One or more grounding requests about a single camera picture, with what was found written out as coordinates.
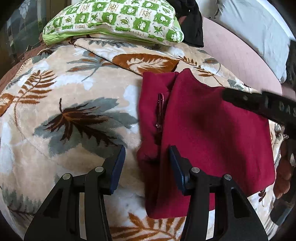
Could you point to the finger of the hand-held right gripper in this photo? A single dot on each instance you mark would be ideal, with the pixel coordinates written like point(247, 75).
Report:
point(242, 99)

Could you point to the dark red sweater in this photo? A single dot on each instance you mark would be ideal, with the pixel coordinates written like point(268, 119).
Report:
point(208, 143)

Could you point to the green and white patterned pillow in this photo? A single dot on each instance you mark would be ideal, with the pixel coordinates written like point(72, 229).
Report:
point(115, 20)

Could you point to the glass door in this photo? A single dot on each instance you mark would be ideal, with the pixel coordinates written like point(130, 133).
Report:
point(25, 27)

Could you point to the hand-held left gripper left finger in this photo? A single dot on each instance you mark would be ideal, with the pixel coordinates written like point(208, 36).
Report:
point(119, 166)

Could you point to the black garment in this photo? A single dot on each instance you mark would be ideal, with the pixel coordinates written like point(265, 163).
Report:
point(194, 27)

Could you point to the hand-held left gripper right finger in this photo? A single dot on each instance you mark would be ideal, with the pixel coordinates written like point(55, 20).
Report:
point(177, 166)

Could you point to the leaf print blanket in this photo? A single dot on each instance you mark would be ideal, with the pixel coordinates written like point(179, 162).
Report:
point(69, 92)

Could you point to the pink quilted cushion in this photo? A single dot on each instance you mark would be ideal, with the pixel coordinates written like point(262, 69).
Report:
point(231, 58)

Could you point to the brown quilted bed sheet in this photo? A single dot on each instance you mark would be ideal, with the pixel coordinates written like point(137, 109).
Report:
point(18, 62)

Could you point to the dark fur garment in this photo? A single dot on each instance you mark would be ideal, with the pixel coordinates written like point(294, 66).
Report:
point(291, 69)

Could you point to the grey pillow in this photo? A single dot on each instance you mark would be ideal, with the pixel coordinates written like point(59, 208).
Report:
point(254, 30)

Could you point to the person's right hand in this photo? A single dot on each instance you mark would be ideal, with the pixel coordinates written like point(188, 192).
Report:
point(284, 176)

